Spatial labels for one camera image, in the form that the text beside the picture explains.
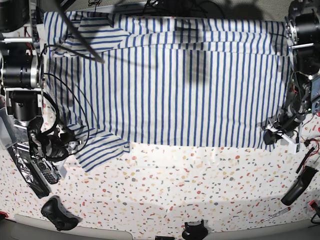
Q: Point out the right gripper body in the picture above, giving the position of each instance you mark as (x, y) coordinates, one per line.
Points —
(45, 145)

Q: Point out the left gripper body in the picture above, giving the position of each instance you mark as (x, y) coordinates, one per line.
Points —
(287, 124)

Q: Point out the blue white striped t-shirt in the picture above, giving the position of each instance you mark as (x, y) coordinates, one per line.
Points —
(196, 82)

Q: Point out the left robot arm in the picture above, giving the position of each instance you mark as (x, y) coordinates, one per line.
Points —
(302, 28)

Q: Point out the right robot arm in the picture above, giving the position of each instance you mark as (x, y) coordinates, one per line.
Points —
(22, 75)

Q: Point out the black remote control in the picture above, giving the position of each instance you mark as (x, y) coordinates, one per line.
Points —
(47, 169)

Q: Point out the black probe stick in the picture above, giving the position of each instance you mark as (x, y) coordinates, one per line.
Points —
(307, 155)

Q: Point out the black foil pouch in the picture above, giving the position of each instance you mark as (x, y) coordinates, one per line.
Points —
(27, 175)

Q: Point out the clear plastic screw box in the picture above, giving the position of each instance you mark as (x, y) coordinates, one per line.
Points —
(7, 130)

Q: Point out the black game controller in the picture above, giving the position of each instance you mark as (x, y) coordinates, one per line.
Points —
(53, 213)

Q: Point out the red tipped screwdriver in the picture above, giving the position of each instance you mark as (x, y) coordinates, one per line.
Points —
(275, 215)

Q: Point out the red clip right edge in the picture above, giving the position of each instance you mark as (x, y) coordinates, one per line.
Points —
(313, 204)

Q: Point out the red clip edge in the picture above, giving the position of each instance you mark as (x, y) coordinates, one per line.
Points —
(313, 204)
(3, 215)

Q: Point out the red clip left edge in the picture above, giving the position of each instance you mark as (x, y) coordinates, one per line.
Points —
(3, 215)

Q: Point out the black handle right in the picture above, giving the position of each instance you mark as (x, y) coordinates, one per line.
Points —
(299, 186)

